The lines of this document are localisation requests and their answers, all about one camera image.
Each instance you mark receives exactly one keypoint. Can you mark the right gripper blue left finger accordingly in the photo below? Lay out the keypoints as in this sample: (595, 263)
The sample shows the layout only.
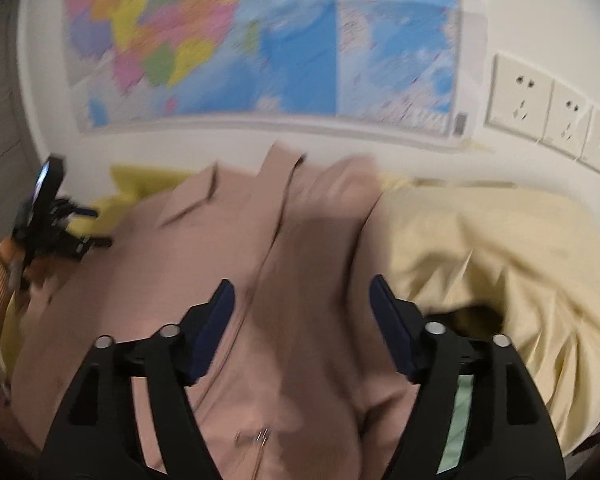
(94, 434)

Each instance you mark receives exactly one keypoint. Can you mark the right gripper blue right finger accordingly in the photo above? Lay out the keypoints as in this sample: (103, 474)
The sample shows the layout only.
(509, 435)

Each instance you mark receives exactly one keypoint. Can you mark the pink zip jacket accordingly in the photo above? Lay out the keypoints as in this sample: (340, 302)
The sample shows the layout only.
(302, 385)

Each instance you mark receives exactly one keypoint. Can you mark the person's left hand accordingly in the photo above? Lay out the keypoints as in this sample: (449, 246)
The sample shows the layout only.
(21, 276)

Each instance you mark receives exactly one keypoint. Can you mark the green patterned bed sheet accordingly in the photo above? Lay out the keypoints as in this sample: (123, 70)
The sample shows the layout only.
(459, 423)

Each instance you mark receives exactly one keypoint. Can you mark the cream yellow blanket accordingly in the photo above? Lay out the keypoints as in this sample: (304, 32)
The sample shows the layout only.
(524, 262)

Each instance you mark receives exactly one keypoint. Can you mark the white wall switch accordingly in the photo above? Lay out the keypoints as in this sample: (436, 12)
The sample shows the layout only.
(590, 155)

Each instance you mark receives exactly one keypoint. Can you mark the white double wall socket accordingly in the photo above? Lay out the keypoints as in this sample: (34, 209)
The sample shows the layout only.
(519, 99)

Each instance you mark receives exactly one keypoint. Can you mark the colourful wall map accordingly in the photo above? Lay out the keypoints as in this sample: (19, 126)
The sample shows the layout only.
(391, 61)

